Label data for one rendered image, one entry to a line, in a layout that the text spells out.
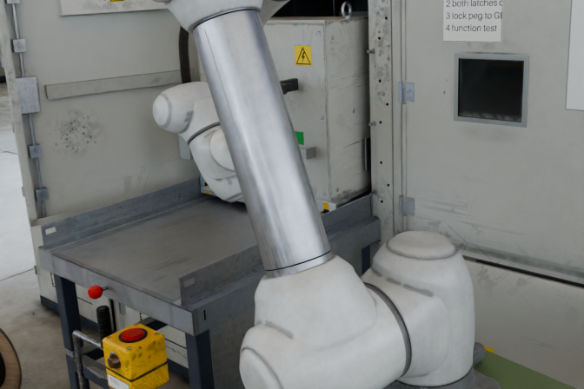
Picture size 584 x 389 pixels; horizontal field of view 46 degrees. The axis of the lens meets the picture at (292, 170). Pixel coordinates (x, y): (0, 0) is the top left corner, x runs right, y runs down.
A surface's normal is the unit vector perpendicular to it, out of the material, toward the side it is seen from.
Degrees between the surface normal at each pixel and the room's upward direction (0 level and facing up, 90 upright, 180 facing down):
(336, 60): 90
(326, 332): 65
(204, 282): 90
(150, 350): 90
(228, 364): 90
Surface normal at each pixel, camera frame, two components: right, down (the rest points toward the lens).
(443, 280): 0.33, -0.22
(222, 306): 0.75, 0.14
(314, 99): -0.67, 0.22
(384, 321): 0.47, -0.47
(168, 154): 0.54, 0.20
